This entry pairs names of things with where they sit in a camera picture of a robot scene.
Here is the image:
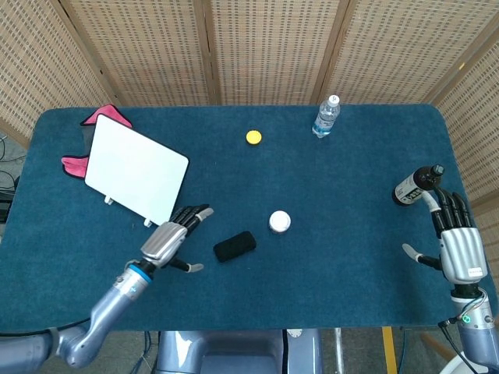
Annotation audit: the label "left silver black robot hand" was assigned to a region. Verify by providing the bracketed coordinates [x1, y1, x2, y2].
[139, 203, 215, 274]

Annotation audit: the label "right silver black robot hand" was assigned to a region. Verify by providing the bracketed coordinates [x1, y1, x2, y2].
[402, 186, 488, 299]

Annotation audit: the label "white rectangular board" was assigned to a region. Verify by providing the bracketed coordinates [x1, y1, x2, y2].
[84, 114, 190, 227]

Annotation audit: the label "dark brown glass bottle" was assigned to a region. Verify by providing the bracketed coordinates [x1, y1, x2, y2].
[391, 164, 446, 207]

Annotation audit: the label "pink microfibre cloth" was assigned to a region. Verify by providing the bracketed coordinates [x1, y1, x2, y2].
[61, 104, 134, 180]

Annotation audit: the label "yellow floor strip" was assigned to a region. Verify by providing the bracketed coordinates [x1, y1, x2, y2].
[381, 326, 398, 374]

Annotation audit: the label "silver-blue robot torso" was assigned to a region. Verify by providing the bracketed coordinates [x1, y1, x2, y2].
[155, 329, 324, 374]

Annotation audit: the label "blue carpet table cover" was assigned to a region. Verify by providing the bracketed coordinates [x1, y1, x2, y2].
[0, 104, 475, 335]

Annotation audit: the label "metal table leg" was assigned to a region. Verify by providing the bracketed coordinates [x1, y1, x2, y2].
[332, 328, 345, 374]

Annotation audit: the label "clear plastic water bottle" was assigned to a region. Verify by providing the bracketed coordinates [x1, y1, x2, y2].
[311, 94, 342, 139]

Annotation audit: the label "woven bamboo folding screen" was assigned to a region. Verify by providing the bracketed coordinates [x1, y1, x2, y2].
[0, 0, 499, 242]

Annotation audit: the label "black floor cables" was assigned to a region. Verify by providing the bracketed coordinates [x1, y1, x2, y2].
[0, 132, 25, 221]

